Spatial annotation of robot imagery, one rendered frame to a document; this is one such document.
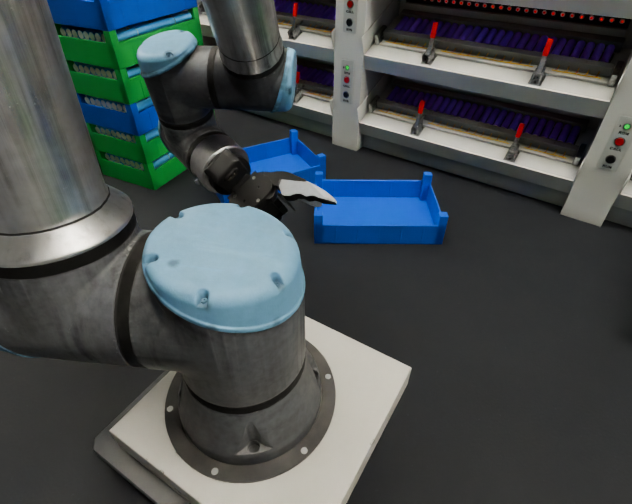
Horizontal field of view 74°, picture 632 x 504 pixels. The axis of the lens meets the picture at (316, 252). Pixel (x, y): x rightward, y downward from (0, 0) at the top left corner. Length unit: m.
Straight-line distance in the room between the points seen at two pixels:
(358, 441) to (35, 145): 0.47
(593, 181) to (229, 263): 0.97
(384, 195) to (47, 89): 0.89
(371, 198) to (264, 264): 0.78
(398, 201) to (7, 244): 0.91
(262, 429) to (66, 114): 0.37
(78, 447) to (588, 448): 0.76
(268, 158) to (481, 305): 0.77
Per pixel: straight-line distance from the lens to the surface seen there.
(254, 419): 0.51
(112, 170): 1.35
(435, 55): 1.24
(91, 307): 0.45
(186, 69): 0.69
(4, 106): 0.40
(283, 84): 0.64
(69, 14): 1.19
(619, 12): 1.11
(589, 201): 1.22
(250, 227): 0.43
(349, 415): 0.59
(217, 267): 0.38
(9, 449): 0.82
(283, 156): 1.34
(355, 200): 1.13
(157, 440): 0.61
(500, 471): 0.72
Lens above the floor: 0.62
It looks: 40 degrees down
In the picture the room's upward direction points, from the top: straight up
